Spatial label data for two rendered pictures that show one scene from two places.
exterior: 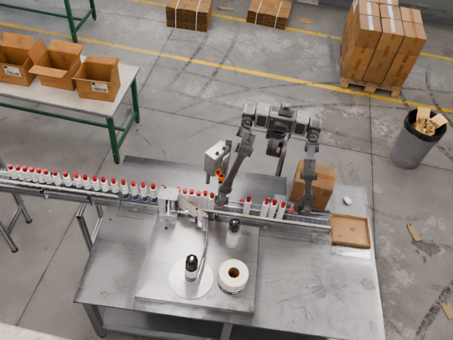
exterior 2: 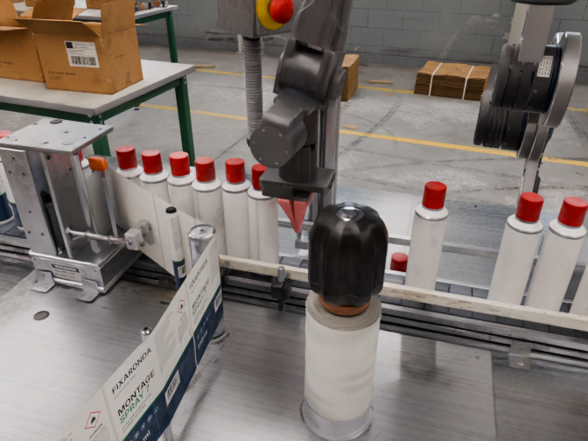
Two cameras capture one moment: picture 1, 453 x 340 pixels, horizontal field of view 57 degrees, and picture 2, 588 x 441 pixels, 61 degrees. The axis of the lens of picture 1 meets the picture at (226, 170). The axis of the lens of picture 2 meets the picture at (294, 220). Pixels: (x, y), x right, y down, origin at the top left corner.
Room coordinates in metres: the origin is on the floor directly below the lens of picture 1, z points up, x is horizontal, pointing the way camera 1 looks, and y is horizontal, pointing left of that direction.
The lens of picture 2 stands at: (1.13, -0.17, 1.43)
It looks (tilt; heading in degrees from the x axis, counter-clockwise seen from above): 31 degrees down; 16
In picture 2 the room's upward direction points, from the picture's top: straight up
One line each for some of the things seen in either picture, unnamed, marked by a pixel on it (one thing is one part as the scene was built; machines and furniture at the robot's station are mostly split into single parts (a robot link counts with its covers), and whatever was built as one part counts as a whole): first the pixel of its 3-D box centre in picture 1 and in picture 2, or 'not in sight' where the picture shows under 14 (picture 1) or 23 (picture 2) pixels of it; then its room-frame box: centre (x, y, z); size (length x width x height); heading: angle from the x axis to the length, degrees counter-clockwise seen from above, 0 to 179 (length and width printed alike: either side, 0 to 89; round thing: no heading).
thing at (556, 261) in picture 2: (272, 208); (556, 259); (1.85, -0.39, 0.98); 0.05 x 0.05 x 0.20
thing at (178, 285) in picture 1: (191, 278); not in sight; (1.24, 0.14, 0.89); 0.31 x 0.31 x 0.01
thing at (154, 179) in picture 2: (185, 197); (158, 203); (1.84, 0.29, 0.98); 0.05 x 0.05 x 0.20
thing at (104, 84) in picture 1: (98, 75); (90, 42); (3.15, 1.36, 0.97); 0.51 x 0.39 x 0.37; 0
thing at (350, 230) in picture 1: (350, 230); not in sight; (1.84, -1.03, 0.85); 0.30 x 0.26 x 0.04; 90
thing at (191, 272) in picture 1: (191, 268); not in sight; (1.24, 0.14, 1.04); 0.09 x 0.09 x 0.29
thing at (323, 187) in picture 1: (311, 185); not in sight; (2.13, -0.70, 0.99); 0.30 x 0.24 x 0.27; 80
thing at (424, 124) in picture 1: (427, 127); not in sight; (3.58, -2.17, 0.50); 0.42 x 0.41 x 0.28; 84
